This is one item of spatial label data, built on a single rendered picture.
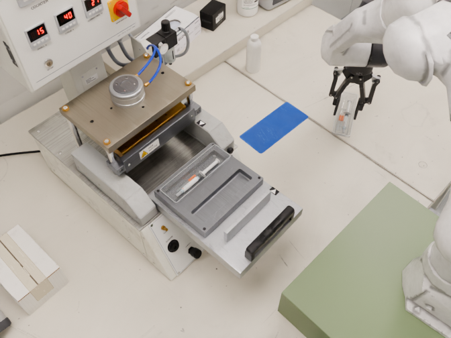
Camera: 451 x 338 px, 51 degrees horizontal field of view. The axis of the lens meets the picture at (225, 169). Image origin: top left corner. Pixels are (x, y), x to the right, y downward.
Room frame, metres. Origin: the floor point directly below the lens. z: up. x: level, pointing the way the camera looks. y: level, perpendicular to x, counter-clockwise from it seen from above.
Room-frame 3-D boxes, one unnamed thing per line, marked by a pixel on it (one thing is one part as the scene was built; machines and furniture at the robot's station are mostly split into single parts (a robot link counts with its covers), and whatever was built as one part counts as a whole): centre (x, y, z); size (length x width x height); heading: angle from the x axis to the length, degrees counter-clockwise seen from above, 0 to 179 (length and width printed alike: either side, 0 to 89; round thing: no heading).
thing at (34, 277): (0.52, 0.51, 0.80); 0.19 x 0.13 x 0.09; 44
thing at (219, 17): (1.52, 0.04, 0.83); 0.09 x 0.06 x 0.07; 147
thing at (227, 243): (0.60, 0.00, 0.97); 0.30 x 0.22 x 0.08; 47
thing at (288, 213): (0.51, -0.10, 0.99); 0.15 x 0.02 x 0.04; 137
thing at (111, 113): (0.85, 0.24, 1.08); 0.31 x 0.24 x 0.13; 137
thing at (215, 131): (0.86, 0.08, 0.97); 0.26 x 0.05 x 0.07; 47
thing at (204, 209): (0.64, 0.04, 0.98); 0.20 x 0.17 x 0.03; 137
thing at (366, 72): (1.03, -0.38, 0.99); 0.08 x 0.08 x 0.09
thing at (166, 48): (1.06, 0.17, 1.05); 0.15 x 0.05 x 0.15; 137
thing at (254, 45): (1.31, -0.10, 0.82); 0.05 x 0.05 x 0.14
